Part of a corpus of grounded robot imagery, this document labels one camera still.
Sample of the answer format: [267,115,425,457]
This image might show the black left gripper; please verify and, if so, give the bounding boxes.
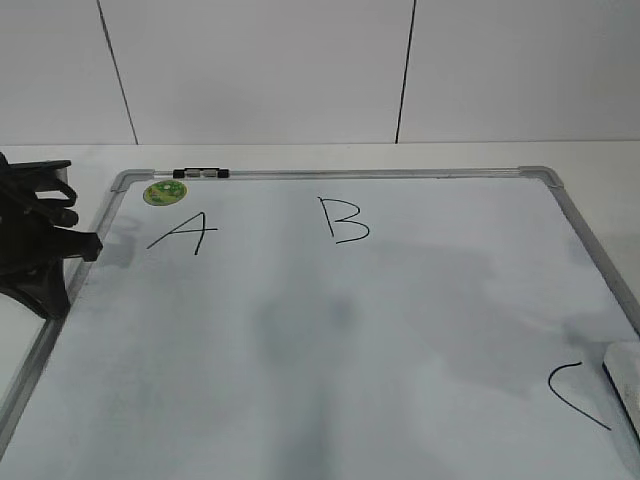
[1,156,103,319]

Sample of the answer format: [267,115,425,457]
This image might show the white rectangular board eraser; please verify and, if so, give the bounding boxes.
[603,341,640,435]

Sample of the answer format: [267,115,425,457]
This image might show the round green magnet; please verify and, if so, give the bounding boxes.
[143,180,188,207]

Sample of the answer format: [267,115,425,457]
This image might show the black and silver board clip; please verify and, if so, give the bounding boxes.
[172,168,230,179]

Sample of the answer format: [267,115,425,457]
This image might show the white whiteboard with aluminium frame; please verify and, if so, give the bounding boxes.
[1,167,639,479]

